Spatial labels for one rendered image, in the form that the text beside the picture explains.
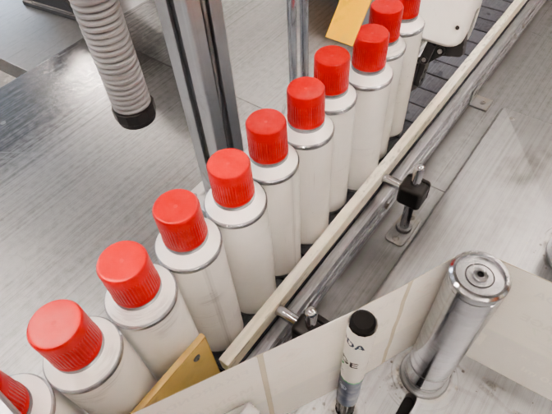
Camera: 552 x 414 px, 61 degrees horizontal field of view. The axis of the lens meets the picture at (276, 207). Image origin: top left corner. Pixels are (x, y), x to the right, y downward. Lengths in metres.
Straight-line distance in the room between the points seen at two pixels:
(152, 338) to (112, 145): 0.48
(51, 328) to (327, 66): 0.30
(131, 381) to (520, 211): 0.47
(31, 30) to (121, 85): 0.77
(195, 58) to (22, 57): 0.62
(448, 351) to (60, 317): 0.27
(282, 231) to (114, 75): 0.20
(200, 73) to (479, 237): 0.36
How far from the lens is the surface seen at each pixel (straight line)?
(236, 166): 0.35
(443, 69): 0.81
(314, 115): 0.41
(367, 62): 0.48
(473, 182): 0.64
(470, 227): 0.59
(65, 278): 0.65
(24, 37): 1.13
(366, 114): 0.51
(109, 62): 0.37
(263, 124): 0.38
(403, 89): 0.62
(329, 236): 0.51
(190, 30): 0.47
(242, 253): 0.40
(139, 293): 0.32
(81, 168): 0.77
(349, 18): 0.48
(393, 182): 0.57
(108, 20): 0.36
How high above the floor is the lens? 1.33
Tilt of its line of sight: 51 degrees down
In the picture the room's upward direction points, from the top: 5 degrees counter-clockwise
